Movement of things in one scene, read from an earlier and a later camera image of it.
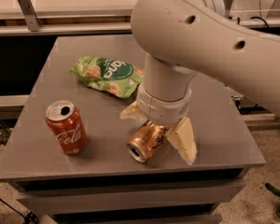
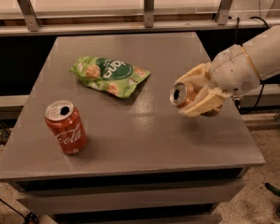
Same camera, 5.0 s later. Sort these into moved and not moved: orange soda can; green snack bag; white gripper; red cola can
Moved: orange soda can; white gripper
Not moved: green snack bag; red cola can
